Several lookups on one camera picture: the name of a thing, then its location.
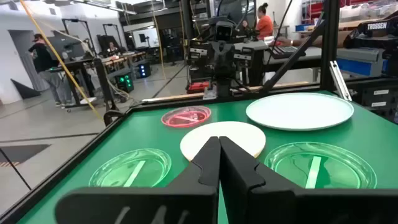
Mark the clear red plastic plate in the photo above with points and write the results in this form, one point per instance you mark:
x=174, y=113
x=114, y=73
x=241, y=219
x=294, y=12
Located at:
x=186, y=118

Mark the large white plastic plate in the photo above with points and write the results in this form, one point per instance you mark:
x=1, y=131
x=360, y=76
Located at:
x=298, y=110

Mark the person's forearm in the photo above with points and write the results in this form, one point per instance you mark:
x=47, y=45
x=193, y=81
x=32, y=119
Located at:
x=306, y=41

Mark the black round clamp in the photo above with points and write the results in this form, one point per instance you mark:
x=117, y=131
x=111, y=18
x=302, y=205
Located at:
x=109, y=116

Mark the red tool box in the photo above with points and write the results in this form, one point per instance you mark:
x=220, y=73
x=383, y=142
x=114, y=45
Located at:
x=199, y=86

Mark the person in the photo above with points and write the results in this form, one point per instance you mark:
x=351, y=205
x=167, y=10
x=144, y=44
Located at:
x=112, y=49
x=43, y=59
x=265, y=26

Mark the white screen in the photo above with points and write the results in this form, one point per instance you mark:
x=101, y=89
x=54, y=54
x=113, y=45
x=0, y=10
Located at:
x=152, y=37

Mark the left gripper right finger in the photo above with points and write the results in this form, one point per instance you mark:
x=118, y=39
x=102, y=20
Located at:
x=280, y=205

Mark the black cart table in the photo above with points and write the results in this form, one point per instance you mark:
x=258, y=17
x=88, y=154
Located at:
x=74, y=64

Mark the black Trossen-labelled robot part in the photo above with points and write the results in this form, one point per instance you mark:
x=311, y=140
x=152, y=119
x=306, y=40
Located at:
x=376, y=32

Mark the black box white labels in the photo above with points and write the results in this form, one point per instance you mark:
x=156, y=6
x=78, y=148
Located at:
x=373, y=102

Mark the large clear green plate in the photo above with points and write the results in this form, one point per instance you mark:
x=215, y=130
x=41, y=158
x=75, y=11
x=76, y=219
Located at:
x=342, y=168

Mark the person's hand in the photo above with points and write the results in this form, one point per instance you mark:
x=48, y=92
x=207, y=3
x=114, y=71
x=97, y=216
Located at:
x=280, y=42

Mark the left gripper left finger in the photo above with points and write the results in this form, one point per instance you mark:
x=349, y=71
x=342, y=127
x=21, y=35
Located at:
x=174, y=205

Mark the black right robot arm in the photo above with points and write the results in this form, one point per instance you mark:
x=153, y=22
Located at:
x=224, y=62

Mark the small clear green plate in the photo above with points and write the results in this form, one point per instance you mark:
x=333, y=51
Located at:
x=124, y=171

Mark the black diagonal frame brace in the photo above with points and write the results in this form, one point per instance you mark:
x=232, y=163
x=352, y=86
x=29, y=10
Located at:
x=292, y=57

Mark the black laptop keyboard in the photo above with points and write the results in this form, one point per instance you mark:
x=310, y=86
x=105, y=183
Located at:
x=287, y=50

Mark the grey and blue case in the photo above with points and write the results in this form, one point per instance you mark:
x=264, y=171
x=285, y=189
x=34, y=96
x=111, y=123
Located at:
x=357, y=67

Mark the computer tower green lights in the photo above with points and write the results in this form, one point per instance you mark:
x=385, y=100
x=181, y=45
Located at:
x=124, y=82

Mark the black upright frame post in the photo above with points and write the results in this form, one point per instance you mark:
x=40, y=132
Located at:
x=329, y=46

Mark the white metal bracket strip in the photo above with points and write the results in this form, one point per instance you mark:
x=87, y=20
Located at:
x=339, y=81

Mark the computer tower blue lights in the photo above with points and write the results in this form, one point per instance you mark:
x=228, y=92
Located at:
x=143, y=70

